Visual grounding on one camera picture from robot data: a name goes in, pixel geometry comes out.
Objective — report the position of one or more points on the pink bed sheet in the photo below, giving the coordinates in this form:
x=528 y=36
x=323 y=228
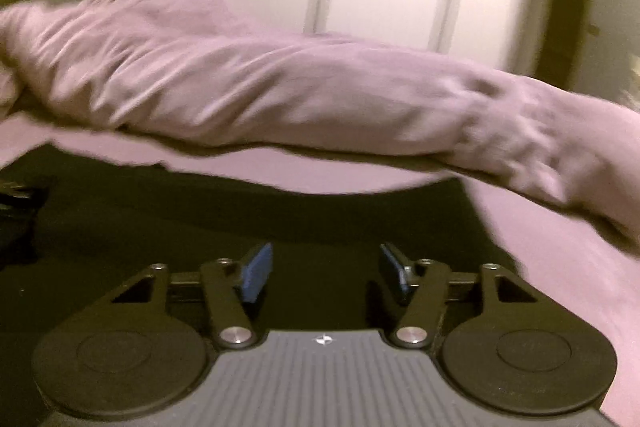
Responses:
x=575 y=287

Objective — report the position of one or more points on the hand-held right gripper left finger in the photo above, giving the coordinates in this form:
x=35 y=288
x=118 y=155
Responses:
x=257 y=274

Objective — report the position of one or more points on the black garment with white stripe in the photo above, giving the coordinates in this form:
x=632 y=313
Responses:
x=310 y=217

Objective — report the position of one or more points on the dark door frame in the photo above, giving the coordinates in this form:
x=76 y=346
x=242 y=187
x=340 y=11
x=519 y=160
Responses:
x=590 y=7

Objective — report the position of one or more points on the rumpled pink duvet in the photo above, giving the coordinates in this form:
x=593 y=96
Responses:
x=280 y=92

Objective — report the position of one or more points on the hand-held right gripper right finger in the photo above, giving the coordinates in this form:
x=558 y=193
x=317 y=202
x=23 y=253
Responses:
x=395 y=272

